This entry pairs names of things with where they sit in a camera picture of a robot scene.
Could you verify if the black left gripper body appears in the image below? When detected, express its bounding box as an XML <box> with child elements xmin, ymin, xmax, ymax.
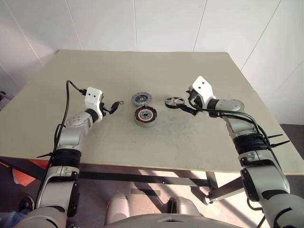
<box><xmin>100</xmin><ymin>94</ymin><xmax>114</xmax><ymax>117</ymax></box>

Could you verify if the blue jeans leg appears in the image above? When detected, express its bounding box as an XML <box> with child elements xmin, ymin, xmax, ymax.
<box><xmin>0</xmin><ymin>210</ymin><xmax>27</xmax><ymax>228</ymax></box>

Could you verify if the dark metal table frame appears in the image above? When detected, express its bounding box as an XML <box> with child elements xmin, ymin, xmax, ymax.
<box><xmin>0</xmin><ymin>155</ymin><xmax>245</xmax><ymax>206</ymax></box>

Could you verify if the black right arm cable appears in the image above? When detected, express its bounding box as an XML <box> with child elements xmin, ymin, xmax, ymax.
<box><xmin>190</xmin><ymin>104</ymin><xmax>270</xmax><ymax>149</ymax></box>

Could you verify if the black spoked ring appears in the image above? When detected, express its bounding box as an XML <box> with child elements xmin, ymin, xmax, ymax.
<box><xmin>164</xmin><ymin>95</ymin><xmax>186</xmax><ymax>109</ymax></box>

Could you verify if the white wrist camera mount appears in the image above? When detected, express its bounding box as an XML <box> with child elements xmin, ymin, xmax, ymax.
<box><xmin>84</xmin><ymin>86</ymin><xmax>105</xmax><ymax>119</ymax></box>
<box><xmin>191</xmin><ymin>76</ymin><xmax>216</xmax><ymax>108</ymax></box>

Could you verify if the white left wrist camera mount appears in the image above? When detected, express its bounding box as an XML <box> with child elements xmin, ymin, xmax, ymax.
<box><xmin>84</xmin><ymin>86</ymin><xmax>105</xmax><ymax>119</ymax></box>

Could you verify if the silver rounded robot leg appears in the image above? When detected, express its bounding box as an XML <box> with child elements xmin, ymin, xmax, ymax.
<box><xmin>106</xmin><ymin>193</ymin><xmax>132</xmax><ymax>224</ymax></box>
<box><xmin>176</xmin><ymin>196</ymin><xmax>203</xmax><ymax>217</ymax></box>

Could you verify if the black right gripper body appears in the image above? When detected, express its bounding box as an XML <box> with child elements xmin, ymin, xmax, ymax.
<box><xmin>186</xmin><ymin>88</ymin><xmax>203</xmax><ymax>108</ymax></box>

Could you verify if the grey round rotor cap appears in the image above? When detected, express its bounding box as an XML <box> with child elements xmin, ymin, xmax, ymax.
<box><xmin>131</xmin><ymin>93</ymin><xmax>152</xmax><ymax>105</ymax></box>

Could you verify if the orange sheet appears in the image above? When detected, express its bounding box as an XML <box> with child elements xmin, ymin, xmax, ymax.
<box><xmin>11</xmin><ymin>159</ymin><xmax>52</xmax><ymax>187</ymax></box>

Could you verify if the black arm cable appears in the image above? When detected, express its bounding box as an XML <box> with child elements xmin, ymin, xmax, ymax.
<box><xmin>190</xmin><ymin>104</ymin><xmax>270</xmax><ymax>149</ymax></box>
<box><xmin>35</xmin><ymin>80</ymin><xmax>88</xmax><ymax>207</ymax></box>

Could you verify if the black zip tie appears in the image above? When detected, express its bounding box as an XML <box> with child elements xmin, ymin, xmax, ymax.
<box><xmin>266</xmin><ymin>133</ymin><xmax>284</xmax><ymax>141</ymax></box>
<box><xmin>268</xmin><ymin>140</ymin><xmax>291</xmax><ymax>149</ymax></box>
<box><xmin>36</xmin><ymin>152</ymin><xmax>54</xmax><ymax>160</ymax></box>

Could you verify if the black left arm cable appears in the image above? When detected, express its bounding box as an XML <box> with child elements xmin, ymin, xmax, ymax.
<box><xmin>35</xmin><ymin>80</ymin><xmax>88</xmax><ymax>207</ymax></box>

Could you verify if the dark sneaker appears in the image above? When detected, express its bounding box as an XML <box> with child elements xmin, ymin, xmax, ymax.
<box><xmin>19</xmin><ymin>195</ymin><xmax>35</xmax><ymax>213</ymax></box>

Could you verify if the grey robot torso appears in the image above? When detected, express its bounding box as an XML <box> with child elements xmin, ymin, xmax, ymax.
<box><xmin>66</xmin><ymin>212</ymin><xmax>269</xmax><ymax>228</ymax></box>

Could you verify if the motor stator with copper windings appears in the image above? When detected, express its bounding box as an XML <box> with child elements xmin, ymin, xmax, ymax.
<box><xmin>134</xmin><ymin>105</ymin><xmax>159</xmax><ymax>127</ymax></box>

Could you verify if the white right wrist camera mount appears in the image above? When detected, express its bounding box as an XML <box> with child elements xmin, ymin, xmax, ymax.
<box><xmin>191</xmin><ymin>76</ymin><xmax>216</xmax><ymax>108</ymax></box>

